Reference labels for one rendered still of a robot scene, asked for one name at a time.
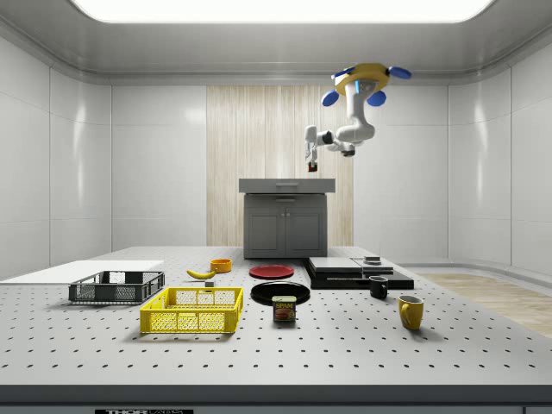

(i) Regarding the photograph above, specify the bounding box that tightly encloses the black plate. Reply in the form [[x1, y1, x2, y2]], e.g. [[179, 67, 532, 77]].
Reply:
[[249, 280, 312, 305]]

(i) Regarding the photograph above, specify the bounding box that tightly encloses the red plate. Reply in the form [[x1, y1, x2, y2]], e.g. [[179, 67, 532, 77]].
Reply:
[[248, 264, 296, 280]]

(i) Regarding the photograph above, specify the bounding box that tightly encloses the flat-sided can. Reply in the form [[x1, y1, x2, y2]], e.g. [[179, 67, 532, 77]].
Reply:
[[271, 295, 298, 323]]

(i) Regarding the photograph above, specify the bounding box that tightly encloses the dark grey basket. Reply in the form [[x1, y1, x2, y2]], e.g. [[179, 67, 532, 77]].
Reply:
[[67, 270, 166, 306]]

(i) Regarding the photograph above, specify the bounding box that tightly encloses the yellow basket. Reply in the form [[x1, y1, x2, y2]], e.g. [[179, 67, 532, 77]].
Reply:
[[139, 286, 245, 335]]

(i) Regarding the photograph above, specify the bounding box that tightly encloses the black stove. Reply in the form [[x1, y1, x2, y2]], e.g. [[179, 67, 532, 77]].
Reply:
[[301, 254, 416, 291]]

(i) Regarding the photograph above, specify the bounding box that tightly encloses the banana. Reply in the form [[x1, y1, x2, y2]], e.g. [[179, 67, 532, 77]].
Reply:
[[185, 267, 219, 281]]

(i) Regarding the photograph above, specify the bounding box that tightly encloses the white drawer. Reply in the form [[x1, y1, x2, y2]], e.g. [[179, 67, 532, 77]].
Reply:
[[238, 178, 336, 197]]

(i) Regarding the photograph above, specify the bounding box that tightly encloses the white board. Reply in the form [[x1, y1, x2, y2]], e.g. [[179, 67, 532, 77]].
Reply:
[[0, 260, 166, 285]]

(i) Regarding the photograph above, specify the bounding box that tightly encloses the drone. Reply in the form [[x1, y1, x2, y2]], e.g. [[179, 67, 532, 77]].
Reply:
[[321, 62, 413, 108]]

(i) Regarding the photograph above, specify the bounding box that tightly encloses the yellow mug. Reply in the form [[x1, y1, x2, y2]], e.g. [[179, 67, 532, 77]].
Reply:
[[397, 294, 425, 331]]

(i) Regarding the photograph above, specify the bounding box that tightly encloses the white cabinet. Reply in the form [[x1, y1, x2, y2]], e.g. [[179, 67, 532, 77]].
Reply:
[[242, 191, 329, 260]]

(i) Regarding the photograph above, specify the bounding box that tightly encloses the black mug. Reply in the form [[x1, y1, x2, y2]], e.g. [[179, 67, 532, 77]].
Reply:
[[368, 275, 390, 300]]

